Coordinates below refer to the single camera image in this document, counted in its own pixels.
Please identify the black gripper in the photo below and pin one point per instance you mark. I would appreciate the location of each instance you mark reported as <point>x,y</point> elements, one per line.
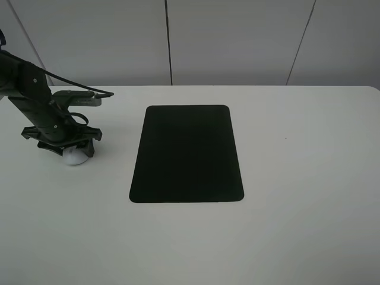
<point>56,128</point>

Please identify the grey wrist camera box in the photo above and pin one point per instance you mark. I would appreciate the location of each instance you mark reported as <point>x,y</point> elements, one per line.
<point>68,98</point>

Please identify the white computer mouse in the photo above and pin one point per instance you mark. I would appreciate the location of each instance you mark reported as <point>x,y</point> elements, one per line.
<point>74,156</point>

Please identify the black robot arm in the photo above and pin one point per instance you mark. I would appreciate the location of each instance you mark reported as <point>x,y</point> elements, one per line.
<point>22,81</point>

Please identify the black mouse pad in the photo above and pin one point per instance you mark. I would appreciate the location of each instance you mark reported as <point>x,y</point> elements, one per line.
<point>187,154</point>

